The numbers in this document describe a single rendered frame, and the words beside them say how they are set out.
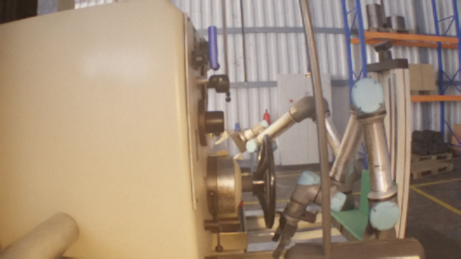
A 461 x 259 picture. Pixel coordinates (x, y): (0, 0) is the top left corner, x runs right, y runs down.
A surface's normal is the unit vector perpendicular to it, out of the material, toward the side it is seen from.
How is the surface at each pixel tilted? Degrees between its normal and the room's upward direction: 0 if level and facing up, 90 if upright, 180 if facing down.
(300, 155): 90
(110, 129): 90
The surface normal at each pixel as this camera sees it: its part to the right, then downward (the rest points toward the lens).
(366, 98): -0.39, -0.05
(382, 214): -0.33, 0.21
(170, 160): -0.02, 0.07
